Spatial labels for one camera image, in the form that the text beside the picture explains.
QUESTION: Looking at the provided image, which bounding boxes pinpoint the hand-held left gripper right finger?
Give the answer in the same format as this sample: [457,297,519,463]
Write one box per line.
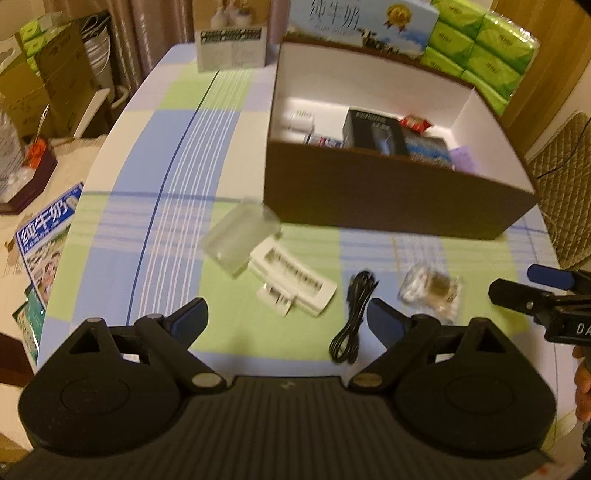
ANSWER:
[348,298,525,396]

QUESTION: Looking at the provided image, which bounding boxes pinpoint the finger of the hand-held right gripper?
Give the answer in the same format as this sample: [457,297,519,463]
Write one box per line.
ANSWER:
[488,278,557,320]
[527,263,591,292]

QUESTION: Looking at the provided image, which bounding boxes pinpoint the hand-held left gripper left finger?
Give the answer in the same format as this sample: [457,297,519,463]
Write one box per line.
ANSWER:
[60,298,229,396]

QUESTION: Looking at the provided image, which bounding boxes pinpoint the black cable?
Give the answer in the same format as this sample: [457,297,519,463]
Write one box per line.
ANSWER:
[329,270,382,365]

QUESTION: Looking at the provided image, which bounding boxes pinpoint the clear candy packet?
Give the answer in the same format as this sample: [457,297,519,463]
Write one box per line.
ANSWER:
[398,263,464,319]

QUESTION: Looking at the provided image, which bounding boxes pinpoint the clear plastic cover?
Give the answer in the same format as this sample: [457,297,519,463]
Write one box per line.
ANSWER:
[203,198,283,276]

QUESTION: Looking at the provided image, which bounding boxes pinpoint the white plastic case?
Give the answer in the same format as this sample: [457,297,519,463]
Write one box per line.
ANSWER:
[247,237,338,319]

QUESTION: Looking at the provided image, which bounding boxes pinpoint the brown cardboard box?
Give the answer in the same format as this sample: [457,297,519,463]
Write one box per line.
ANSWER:
[263,39,541,241]

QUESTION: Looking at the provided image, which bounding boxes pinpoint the small purple bottle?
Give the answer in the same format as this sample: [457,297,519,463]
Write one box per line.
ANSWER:
[450,145,476,172]

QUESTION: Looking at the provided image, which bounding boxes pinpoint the striped knitted sock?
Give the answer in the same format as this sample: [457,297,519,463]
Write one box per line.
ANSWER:
[406,136,451,167]

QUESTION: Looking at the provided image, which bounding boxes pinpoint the blue label swab box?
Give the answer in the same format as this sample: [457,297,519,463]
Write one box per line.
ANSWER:
[305,134,345,149]

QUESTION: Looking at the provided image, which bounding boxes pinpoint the black shaver box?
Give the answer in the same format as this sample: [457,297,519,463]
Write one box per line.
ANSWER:
[342,107,409,158]

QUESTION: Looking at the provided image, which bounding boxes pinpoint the red snack packet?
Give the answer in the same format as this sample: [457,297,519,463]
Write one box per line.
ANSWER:
[399,114,435,134]

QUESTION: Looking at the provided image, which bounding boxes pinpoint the small white bottle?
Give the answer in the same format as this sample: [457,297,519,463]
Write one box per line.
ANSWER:
[284,110,317,132]

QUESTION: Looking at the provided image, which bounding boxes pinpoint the person's right hand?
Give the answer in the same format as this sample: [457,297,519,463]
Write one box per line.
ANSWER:
[573,345,591,422]

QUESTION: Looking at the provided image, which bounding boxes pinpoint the quilted chair cover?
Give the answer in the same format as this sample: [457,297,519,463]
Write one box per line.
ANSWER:
[524,111,591,271]

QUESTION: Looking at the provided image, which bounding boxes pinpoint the green printed leaflet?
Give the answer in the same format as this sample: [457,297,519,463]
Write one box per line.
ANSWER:
[11,281,49,365]

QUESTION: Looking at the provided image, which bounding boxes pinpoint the flattened blue milk carton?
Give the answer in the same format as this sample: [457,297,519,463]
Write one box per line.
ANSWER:
[15,181,85,305]

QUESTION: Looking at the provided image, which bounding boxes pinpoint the cream embroidered cloth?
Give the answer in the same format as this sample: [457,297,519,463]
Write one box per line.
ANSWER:
[0,134,112,453]

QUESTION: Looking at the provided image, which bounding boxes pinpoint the dark red wooden tray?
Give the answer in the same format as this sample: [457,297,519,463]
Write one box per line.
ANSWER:
[0,138,58,215]

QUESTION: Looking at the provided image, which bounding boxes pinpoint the small orange object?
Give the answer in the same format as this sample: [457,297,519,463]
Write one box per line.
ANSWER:
[25,138,49,167]

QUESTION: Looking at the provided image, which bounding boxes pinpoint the stack of green tissue packs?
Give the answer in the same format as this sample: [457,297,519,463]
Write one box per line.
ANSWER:
[420,0,541,116]

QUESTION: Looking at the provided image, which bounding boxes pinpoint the white plastic bag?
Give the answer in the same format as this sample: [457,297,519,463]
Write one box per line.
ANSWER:
[0,111,24,204]

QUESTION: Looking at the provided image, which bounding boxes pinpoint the metal spoon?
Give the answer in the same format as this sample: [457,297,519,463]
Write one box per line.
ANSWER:
[34,104,51,139]

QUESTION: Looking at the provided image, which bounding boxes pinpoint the large open cardboard carton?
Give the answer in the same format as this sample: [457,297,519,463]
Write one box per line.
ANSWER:
[0,21,105,139]

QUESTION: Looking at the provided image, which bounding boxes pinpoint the white ribbed bin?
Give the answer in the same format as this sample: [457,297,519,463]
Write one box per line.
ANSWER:
[81,14,118,100]

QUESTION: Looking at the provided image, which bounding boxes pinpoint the beige product box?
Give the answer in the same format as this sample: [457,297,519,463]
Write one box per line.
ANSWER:
[191,0,269,72]

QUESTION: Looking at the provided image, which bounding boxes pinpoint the brown curtain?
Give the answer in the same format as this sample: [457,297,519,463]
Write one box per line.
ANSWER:
[0,0,296,93]

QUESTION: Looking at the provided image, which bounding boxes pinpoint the blue milk carton box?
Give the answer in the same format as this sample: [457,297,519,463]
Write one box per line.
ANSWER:
[288,0,439,61]

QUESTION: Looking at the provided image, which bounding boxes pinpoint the green tissue packs in carton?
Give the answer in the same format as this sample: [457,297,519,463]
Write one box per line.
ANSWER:
[18,14,63,70]

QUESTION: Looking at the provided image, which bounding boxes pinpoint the white rail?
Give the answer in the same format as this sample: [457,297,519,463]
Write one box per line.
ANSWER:
[99,85,127,112]

